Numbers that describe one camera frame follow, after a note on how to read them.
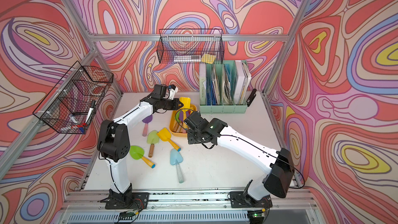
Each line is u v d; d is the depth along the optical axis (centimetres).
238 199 72
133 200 72
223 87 96
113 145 52
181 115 93
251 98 113
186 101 94
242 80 94
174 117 101
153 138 95
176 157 87
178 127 98
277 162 41
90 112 69
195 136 66
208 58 91
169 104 81
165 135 96
